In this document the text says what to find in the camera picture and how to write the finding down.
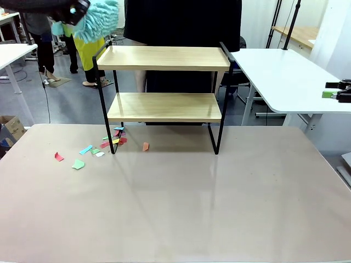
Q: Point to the white table with round leg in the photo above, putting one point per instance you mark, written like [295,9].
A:
[13,53]

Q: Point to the small white desk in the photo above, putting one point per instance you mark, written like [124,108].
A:
[8,19]

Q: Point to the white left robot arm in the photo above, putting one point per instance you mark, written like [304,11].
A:
[27,4]

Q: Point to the thin black stand pole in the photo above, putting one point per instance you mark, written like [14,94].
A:
[273,26]

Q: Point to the large green paper scrap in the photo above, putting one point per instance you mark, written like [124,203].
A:
[78,164]

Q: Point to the teal microfiber duster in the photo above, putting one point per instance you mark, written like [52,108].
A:
[98,19]

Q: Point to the person in gray top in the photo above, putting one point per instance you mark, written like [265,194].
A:
[45,52]

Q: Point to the large white table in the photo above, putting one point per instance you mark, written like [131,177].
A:
[288,79]

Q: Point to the white paper scrap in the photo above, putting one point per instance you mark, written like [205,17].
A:
[99,154]

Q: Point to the small green paper scrap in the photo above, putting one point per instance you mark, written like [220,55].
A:
[105,137]
[95,151]

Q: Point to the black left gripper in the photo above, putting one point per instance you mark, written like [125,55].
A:
[68,17]

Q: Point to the red paper scrap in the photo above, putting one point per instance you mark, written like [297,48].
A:
[58,156]
[104,144]
[123,140]

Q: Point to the cardboard box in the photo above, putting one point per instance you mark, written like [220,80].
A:
[13,127]

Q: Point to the black chair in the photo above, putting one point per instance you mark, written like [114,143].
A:
[242,45]

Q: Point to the two-tier wooden shelf black frame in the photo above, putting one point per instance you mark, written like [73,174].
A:
[164,64]

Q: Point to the gray floor mat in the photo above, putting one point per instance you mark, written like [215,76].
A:
[59,82]

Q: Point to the thick black stand pole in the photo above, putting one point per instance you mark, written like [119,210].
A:
[292,24]

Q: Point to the magenta paper scrap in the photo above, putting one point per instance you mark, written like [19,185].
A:
[117,133]

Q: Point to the orange paper scrap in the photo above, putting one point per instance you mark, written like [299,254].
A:
[145,146]

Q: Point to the wooden desk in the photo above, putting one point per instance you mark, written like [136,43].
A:
[301,34]

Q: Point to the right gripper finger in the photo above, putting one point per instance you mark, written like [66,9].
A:
[332,85]
[329,95]

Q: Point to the gray metal base frame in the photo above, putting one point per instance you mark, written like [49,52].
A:
[346,170]

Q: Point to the person in yellow apron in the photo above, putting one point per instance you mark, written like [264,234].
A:
[87,54]

